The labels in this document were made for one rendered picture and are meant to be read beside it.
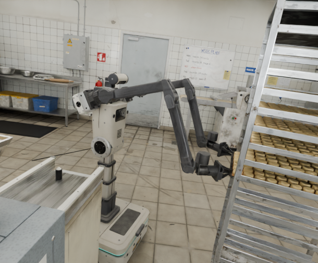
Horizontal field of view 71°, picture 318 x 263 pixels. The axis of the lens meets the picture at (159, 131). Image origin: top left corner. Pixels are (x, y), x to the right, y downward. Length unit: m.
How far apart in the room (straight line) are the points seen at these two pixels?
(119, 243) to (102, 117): 0.88
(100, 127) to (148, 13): 4.01
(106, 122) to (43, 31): 4.56
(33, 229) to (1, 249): 0.05
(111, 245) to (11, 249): 1.36
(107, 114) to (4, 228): 1.14
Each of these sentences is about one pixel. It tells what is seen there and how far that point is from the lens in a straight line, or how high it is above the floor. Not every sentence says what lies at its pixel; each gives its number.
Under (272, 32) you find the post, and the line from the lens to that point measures 1.14.
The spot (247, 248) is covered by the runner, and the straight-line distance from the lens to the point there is 2.01.
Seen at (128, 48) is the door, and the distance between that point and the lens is 5.29.
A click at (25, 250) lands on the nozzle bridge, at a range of 0.42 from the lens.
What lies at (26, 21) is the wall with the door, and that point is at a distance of 6.10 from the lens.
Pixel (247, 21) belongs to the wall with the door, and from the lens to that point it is 5.50.
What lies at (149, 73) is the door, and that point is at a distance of 5.22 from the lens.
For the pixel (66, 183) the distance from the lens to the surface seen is 1.24.
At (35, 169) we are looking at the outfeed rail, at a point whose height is 0.90.
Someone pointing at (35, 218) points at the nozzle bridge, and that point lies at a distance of 0.47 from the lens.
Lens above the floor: 1.46
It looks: 16 degrees down
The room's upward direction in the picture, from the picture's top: 7 degrees clockwise
